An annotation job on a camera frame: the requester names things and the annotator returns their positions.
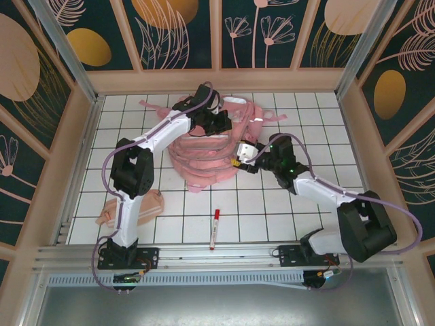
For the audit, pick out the pink student backpack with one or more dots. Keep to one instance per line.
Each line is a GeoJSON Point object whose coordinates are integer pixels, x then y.
{"type": "Point", "coordinates": [204, 159]}

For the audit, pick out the red and white marker pen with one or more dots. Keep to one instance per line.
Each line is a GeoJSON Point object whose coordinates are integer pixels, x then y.
{"type": "Point", "coordinates": [215, 227]}

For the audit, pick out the peach fabric pencil case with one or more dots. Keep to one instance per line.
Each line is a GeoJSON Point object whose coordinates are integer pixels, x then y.
{"type": "Point", "coordinates": [153, 203]}

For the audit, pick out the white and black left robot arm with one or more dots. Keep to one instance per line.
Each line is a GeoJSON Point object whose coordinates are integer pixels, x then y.
{"type": "Point", "coordinates": [130, 169]}

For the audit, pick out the small green circuit board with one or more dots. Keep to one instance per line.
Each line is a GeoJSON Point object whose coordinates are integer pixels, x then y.
{"type": "Point", "coordinates": [328, 274]}
{"type": "Point", "coordinates": [127, 278]}

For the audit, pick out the grey metal sheet panel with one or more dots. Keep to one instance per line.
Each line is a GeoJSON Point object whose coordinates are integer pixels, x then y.
{"type": "Point", "coordinates": [217, 305]}

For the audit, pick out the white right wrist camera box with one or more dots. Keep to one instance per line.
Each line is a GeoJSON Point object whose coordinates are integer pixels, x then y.
{"type": "Point", "coordinates": [247, 152]}

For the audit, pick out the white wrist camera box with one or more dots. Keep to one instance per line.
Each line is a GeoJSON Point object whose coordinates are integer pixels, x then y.
{"type": "Point", "coordinates": [247, 152]}
{"type": "Point", "coordinates": [220, 108]}

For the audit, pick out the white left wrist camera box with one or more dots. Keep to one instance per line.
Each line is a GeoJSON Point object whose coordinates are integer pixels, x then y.
{"type": "Point", "coordinates": [220, 108]}

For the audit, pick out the aluminium mounting rail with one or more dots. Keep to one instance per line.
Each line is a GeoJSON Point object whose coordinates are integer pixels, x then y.
{"type": "Point", "coordinates": [238, 258]}

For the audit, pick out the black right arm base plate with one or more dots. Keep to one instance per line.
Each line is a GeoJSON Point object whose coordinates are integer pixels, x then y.
{"type": "Point", "coordinates": [289, 256]}

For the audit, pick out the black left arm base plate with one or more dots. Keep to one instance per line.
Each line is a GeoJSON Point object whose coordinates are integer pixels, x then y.
{"type": "Point", "coordinates": [149, 258]}

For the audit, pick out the aluminium side rail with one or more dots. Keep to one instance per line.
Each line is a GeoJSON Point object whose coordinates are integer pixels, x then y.
{"type": "Point", "coordinates": [79, 169]}

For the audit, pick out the aluminium frame post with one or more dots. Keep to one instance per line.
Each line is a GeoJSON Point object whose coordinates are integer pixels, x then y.
{"type": "Point", "coordinates": [362, 51]}
{"type": "Point", "coordinates": [71, 57]}

